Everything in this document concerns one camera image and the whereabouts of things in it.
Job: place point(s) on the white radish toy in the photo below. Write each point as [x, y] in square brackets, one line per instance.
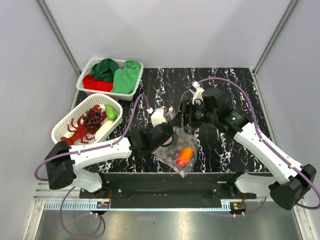
[105, 128]

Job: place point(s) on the red cloth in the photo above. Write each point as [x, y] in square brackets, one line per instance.
[98, 85]

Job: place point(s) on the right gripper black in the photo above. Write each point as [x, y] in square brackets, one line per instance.
[179, 119]

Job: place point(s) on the green vegetable toy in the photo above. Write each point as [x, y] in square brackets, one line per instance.
[110, 112]

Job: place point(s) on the white basket with cloths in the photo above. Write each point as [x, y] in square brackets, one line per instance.
[87, 69]

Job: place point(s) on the white slotted cable duct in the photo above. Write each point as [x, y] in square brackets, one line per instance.
[88, 205]

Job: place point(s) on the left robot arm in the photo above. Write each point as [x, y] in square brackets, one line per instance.
[65, 165]

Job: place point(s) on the white perforated empty basket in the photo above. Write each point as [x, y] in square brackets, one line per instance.
[60, 129]

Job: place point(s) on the red lobster toy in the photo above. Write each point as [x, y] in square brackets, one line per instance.
[79, 132]

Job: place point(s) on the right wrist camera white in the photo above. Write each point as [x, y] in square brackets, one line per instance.
[197, 92]

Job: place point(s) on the light green cloth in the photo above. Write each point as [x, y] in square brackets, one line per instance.
[125, 79]

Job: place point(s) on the clear zip top bag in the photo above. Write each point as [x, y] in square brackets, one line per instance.
[180, 140]

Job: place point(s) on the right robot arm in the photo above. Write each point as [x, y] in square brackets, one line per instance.
[290, 180]

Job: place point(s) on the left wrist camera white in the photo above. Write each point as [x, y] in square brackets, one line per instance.
[158, 117]

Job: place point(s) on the black marble pattern mat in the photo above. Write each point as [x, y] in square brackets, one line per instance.
[167, 87]

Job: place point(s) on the purple grape bunch toy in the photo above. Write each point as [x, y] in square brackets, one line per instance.
[93, 119]

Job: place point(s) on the dark green cloth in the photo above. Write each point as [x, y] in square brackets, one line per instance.
[104, 70]

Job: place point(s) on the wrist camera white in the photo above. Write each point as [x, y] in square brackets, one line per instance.
[197, 92]
[158, 117]

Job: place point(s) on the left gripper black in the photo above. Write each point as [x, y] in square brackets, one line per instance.
[168, 144]

